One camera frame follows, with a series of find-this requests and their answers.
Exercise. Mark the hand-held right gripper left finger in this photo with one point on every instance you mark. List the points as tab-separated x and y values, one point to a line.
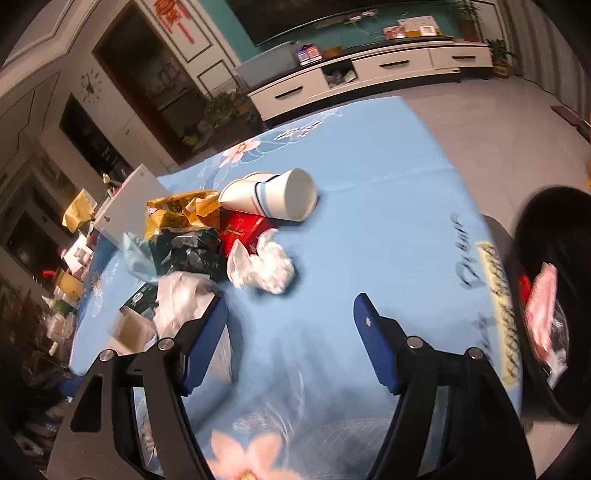
207	341

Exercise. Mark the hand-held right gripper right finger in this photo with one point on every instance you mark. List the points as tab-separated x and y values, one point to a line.
374	341

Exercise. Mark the white plastic bag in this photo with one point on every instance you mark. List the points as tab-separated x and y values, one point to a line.
182	295

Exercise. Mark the white tissue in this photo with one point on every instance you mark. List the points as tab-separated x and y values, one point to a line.
265	270

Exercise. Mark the red printed box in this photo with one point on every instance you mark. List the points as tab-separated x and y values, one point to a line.
242	230

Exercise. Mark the white blue-striped paper cup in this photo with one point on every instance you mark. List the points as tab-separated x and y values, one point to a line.
281	198

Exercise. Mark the black trash bin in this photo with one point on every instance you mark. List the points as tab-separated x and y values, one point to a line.
563	230

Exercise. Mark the open cardboard box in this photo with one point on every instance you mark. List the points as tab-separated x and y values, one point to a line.
131	330

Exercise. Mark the dark green plastic bag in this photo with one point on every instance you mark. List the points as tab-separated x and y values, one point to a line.
189	251

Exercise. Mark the pale teal plastic bag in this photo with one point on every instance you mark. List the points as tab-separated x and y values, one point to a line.
136	258

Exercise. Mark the blue floral cloth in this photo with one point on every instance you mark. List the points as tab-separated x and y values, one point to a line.
369	207

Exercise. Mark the gold foil wrapper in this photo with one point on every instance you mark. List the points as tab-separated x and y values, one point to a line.
184	207

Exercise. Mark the pink packet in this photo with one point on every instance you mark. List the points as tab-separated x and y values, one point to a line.
542	304

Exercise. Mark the yellow bag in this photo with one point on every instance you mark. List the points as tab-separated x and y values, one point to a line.
78	210

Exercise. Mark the green plants in black planter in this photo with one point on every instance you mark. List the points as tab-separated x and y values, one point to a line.
226	108

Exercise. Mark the white TV cabinet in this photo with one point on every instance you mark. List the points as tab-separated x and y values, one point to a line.
369	64

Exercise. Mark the translucent blue container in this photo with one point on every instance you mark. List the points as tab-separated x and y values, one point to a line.
268	67

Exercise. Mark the small blue and white box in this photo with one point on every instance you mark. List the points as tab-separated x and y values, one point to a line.
307	53

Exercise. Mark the brown doormat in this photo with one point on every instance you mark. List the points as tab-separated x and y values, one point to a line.
572	117

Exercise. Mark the pink box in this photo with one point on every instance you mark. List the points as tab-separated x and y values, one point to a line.
395	32

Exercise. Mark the small potted plant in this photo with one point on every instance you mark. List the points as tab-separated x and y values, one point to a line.
501	55

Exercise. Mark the white carton box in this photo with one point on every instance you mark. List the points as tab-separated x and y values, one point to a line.
418	25

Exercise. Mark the black television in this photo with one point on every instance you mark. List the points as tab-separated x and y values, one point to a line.
323	14

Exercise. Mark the tall potted plant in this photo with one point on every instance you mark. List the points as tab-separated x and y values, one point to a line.
466	18

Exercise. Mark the wall clock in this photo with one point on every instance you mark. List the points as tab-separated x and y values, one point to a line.
91	85

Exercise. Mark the red wall decoration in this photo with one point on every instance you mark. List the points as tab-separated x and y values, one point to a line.
171	14

